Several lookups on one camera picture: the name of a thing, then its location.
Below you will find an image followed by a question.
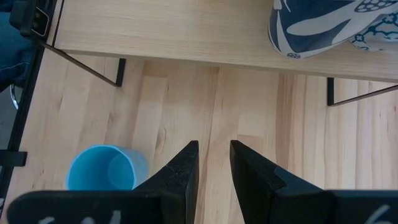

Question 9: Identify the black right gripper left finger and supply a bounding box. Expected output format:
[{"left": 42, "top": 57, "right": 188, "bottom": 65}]
[{"left": 6, "top": 139, "right": 200, "bottom": 224}]

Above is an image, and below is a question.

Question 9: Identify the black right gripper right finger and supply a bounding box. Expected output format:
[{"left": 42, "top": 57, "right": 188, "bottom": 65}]
[{"left": 229, "top": 139, "right": 398, "bottom": 224}]

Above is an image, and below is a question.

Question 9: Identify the navy white patterned mug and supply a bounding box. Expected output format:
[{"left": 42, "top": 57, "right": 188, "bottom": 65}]
[{"left": 267, "top": 0, "right": 398, "bottom": 60}]

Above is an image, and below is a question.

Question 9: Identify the white mug blue pattern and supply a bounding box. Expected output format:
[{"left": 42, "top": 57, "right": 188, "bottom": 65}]
[{"left": 348, "top": 12, "right": 398, "bottom": 53}]

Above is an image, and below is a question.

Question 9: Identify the light wood shelf riser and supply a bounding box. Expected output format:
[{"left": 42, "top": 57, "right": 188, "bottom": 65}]
[{"left": 40, "top": 0, "right": 398, "bottom": 107}]

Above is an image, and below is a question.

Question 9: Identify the chrome chair part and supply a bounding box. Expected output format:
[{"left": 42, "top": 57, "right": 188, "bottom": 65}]
[{"left": 9, "top": 83, "right": 20, "bottom": 111}]

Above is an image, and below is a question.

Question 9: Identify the black box white outline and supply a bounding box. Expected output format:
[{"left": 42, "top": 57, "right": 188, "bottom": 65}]
[{"left": 8, "top": 0, "right": 50, "bottom": 40}]

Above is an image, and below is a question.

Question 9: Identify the black table frame rail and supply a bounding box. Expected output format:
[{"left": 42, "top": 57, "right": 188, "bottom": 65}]
[{"left": 0, "top": 43, "right": 47, "bottom": 218}]

